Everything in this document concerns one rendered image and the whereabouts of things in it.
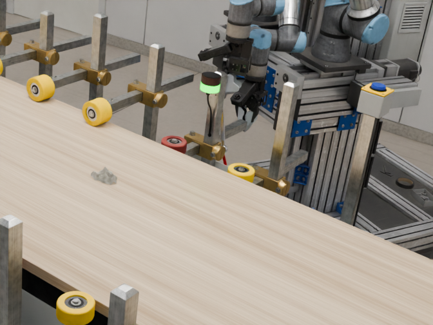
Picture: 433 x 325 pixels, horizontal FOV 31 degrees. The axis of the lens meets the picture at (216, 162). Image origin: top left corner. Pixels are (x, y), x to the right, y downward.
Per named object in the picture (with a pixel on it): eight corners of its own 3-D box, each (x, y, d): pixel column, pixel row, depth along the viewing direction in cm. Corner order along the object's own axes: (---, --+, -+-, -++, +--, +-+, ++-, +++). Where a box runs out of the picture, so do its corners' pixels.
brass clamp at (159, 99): (137, 93, 267) (138, 80, 265) (168, 106, 261) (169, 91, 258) (125, 98, 262) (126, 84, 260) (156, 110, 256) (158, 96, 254)
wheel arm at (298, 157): (298, 158, 266) (300, 147, 264) (307, 162, 264) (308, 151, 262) (227, 202, 232) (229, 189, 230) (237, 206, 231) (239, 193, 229)
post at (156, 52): (144, 171, 274) (156, 41, 253) (152, 175, 273) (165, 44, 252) (138, 174, 272) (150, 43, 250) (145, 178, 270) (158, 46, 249)
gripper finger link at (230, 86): (236, 104, 249) (240, 77, 245) (218, 100, 250) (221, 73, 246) (238, 100, 252) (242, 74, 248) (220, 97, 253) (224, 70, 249)
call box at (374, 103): (365, 107, 219) (371, 81, 216) (388, 115, 216) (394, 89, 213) (355, 113, 214) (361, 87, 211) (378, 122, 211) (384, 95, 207)
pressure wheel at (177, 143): (168, 164, 250) (172, 131, 244) (188, 173, 246) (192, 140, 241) (153, 171, 243) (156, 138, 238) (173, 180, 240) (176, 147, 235)
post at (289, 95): (265, 218, 250) (290, 78, 229) (274, 222, 248) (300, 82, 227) (259, 222, 247) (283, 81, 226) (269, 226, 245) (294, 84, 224)
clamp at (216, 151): (191, 144, 259) (192, 131, 257) (224, 158, 253) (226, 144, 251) (181, 149, 255) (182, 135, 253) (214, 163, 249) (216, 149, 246)
